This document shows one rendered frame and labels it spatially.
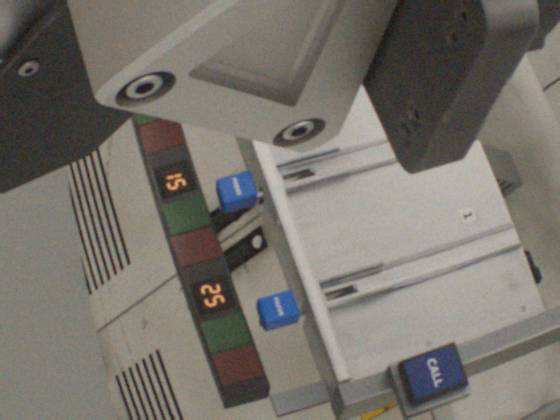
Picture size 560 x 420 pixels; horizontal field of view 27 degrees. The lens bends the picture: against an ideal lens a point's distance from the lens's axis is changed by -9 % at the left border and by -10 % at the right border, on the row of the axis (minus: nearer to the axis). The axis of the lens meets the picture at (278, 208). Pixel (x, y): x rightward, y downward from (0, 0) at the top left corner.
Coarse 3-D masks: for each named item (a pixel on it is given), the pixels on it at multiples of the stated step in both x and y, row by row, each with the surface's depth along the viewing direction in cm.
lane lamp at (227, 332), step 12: (240, 312) 102; (204, 324) 101; (216, 324) 101; (228, 324) 101; (240, 324) 101; (204, 336) 101; (216, 336) 101; (228, 336) 101; (240, 336) 101; (216, 348) 100; (228, 348) 101
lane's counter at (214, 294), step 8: (208, 280) 103; (216, 280) 103; (224, 280) 103; (192, 288) 103; (200, 288) 103; (208, 288) 103; (216, 288) 103; (224, 288) 103; (200, 296) 102; (208, 296) 102; (216, 296) 102; (224, 296) 102; (232, 296) 103; (200, 304) 102; (208, 304) 102; (216, 304) 102; (224, 304) 102; (232, 304) 102; (200, 312) 102; (208, 312) 102
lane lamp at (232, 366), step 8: (224, 352) 100; (232, 352) 100; (240, 352) 100; (248, 352) 100; (216, 360) 100; (224, 360) 100; (232, 360) 100; (240, 360) 100; (248, 360) 100; (256, 360) 100; (216, 368) 100; (224, 368) 100; (232, 368) 100; (240, 368) 100; (248, 368) 100; (256, 368) 100; (224, 376) 99; (232, 376) 99; (240, 376) 100; (248, 376) 100; (256, 376) 100; (224, 384) 99
